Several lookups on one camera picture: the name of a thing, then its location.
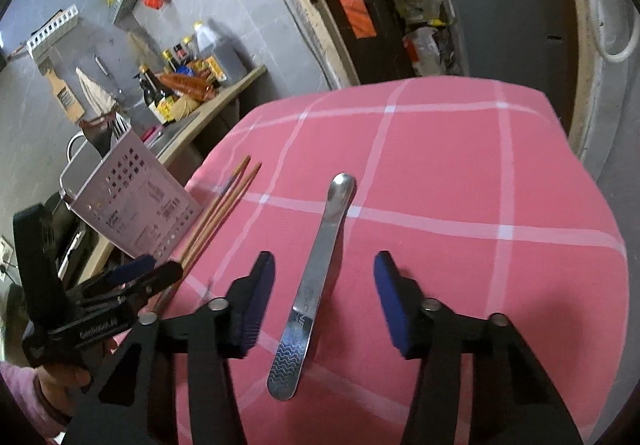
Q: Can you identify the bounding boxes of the stainless steel spoon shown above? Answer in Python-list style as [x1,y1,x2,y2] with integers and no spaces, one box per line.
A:
[267,172,356,402]

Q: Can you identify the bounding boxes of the plain wooden chopstick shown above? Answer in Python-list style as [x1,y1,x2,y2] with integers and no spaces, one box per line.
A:
[151,162,262,316]

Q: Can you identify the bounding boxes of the wooden chopstick with purple band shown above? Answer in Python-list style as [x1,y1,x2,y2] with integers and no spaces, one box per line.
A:
[177,156,250,264]

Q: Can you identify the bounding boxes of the pink sleeve forearm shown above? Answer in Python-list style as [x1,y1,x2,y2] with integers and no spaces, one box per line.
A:
[1,361,70,444]

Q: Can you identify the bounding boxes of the kitchen counter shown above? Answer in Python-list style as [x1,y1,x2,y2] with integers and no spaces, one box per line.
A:
[78,65,267,283]

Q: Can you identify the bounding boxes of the person's left hand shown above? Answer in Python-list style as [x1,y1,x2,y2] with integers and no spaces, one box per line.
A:
[36,364,92,405]

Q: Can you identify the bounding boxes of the white perforated utensil holder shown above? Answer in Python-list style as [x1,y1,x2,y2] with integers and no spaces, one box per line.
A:
[58,130,202,263]

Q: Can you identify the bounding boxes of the pink checked tablecloth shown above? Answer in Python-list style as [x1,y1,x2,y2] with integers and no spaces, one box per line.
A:
[167,77,629,444]

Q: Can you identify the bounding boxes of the beige hanging cloth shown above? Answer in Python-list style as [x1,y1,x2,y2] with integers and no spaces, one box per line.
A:
[75,67,118,116]

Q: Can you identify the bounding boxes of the dark soy sauce bottle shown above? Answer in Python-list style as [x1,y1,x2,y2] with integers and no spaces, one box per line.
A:
[137,65,174,126]

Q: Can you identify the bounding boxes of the orange snack bag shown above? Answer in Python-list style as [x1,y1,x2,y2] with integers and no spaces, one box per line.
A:
[156,72,217,102]

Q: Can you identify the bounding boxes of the large cooking oil jug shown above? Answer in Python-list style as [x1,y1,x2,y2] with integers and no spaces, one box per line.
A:
[193,20,247,87]

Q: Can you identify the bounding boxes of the dark grey fridge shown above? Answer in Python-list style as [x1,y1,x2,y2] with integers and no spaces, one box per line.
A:
[446,0,578,130]

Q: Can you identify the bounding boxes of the white wall rack basket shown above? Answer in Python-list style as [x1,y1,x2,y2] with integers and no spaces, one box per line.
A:
[25,4,79,62]

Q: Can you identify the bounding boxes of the white hose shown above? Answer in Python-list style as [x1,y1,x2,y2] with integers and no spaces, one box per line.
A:
[581,0,640,64]

